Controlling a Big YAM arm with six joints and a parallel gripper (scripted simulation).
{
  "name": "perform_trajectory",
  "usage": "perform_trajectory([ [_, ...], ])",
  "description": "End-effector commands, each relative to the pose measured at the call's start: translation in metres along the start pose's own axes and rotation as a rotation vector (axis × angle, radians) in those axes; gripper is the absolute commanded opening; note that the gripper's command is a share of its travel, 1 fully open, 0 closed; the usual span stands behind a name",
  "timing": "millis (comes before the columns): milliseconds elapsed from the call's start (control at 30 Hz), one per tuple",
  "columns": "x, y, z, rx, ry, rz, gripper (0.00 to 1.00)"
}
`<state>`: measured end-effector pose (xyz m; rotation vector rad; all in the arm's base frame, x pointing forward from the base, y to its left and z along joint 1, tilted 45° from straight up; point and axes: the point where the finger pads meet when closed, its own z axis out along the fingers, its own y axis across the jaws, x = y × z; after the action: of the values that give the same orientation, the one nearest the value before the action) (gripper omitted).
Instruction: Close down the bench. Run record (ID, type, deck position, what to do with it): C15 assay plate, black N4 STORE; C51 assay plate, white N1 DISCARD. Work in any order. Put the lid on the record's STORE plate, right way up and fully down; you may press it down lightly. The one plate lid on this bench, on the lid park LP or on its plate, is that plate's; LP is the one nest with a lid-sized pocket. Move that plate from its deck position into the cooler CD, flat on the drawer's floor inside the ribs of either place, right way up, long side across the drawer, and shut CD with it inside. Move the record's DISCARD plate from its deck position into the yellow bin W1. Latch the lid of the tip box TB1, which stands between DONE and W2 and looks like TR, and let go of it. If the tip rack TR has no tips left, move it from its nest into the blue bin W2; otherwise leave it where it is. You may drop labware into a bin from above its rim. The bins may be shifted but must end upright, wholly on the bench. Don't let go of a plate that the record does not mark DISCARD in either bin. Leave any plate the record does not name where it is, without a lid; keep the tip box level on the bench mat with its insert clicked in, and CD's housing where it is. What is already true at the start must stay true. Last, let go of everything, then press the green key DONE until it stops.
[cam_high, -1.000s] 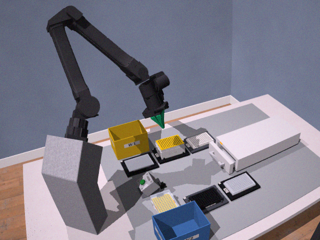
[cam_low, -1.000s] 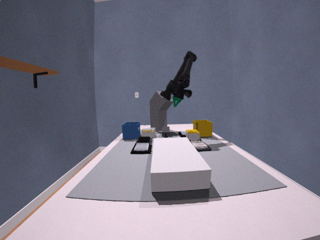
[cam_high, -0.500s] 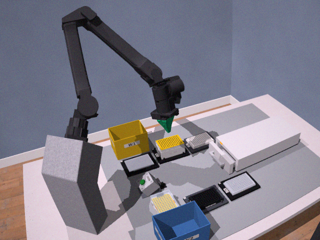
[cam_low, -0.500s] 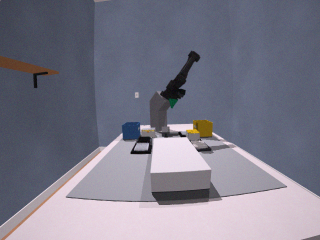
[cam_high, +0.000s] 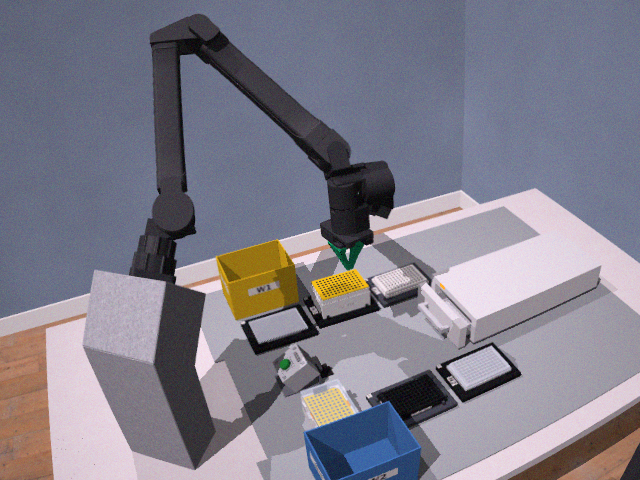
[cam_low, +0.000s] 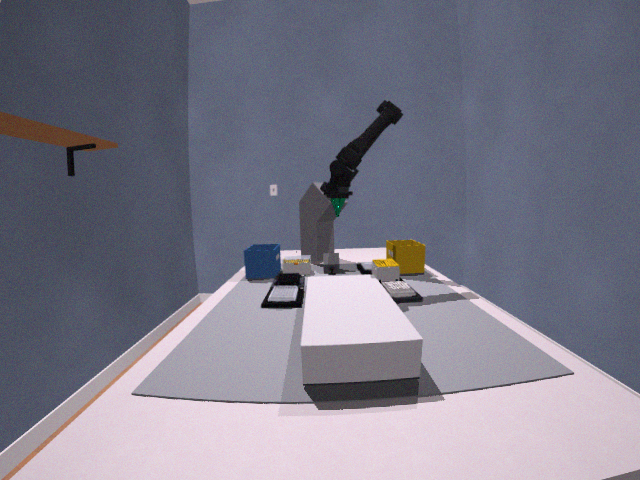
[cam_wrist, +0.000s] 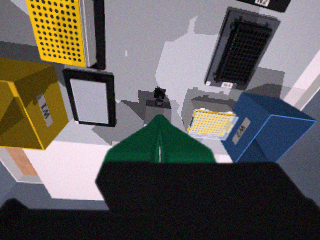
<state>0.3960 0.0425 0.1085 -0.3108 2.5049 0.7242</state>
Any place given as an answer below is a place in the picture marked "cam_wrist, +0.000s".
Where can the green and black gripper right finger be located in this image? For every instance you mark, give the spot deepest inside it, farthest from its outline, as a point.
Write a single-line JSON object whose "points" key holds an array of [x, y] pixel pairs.
{"points": [[178, 147]]}

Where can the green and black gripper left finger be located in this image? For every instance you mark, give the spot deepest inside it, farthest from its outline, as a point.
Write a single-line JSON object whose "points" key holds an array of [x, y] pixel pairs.
{"points": [[142, 145]]}

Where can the blue bin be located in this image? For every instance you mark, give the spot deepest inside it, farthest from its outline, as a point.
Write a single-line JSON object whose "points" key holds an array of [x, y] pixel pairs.
{"points": [[285, 125]]}

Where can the black assay plate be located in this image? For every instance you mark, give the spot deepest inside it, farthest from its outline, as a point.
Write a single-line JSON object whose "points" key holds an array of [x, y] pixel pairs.
{"points": [[243, 49]]}

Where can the grey bench mat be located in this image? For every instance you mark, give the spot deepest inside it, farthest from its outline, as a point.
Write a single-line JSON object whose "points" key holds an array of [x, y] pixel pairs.
{"points": [[170, 44]]}

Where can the yellow bin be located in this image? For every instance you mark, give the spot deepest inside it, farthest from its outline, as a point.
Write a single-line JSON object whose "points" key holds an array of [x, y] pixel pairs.
{"points": [[43, 111]]}

